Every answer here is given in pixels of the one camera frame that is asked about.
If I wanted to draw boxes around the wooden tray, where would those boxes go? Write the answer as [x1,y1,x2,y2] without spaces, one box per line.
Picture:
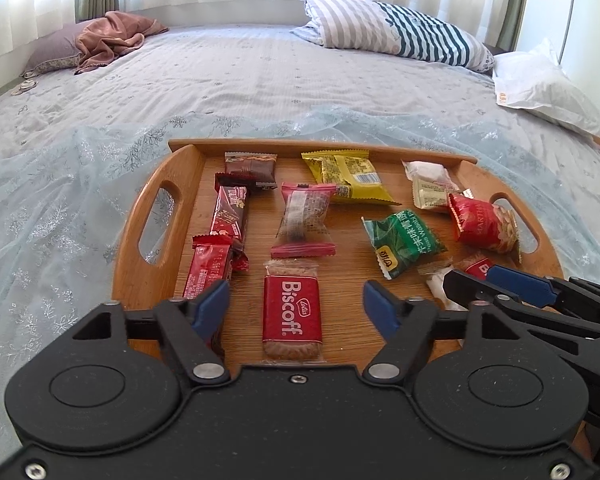
[111,138,565,366]

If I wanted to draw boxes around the red biscuit packet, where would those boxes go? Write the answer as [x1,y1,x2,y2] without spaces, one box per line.
[261,258,327,366]
[417,255,496,312]

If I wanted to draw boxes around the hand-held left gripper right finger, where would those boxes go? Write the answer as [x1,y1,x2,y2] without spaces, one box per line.
[362,281,556,388]

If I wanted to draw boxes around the brown snack packet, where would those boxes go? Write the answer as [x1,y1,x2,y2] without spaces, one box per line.
[224,152,277,192]

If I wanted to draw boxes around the pink cloth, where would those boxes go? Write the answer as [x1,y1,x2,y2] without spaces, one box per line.
[74,11,170,76]

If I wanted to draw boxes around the striped pillow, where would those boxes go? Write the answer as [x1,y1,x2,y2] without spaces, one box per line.
[289,0,496,73]

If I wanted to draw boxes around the white pillow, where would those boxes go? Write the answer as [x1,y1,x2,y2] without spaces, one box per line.
[491,37,600,152]

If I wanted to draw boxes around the purple pillow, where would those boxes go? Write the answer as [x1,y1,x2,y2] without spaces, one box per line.
[20,22,88,78]

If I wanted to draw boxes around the light blue bed sheet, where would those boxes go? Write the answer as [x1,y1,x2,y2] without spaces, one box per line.
[0,22,600,411]

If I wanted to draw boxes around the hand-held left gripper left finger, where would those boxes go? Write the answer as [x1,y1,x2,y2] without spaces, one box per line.
[45,280,231,388]

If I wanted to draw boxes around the white snack packet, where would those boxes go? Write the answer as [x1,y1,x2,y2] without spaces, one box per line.
[401,160,460,193]

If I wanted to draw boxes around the yellow snack packet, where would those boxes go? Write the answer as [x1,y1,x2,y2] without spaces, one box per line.
[300,150,402,207]

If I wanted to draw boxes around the red and gold nut packet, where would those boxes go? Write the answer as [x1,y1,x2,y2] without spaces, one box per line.
[447,192,523,262]

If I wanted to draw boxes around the dark red snack bar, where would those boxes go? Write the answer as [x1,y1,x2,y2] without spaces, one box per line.
[214,172,252,241]

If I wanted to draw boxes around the gold snack packet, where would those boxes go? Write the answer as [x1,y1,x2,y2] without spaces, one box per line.
[411,177,474,212]

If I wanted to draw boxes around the clear red-ended snack packet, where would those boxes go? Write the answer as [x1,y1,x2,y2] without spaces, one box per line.
[271,183,337,260]

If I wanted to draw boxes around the green pea packet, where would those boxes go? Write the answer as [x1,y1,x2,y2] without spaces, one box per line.
[361,208,454,281]

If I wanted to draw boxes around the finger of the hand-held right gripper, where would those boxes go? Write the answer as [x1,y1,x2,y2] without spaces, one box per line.
[442,269,600,356]
[486,265,600,323]

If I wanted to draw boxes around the bright red bar packet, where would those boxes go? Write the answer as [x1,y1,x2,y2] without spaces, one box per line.
[181,234,249,301]

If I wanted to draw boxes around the white wardrobe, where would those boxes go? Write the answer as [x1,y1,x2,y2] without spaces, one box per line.
[515,0,600,128]

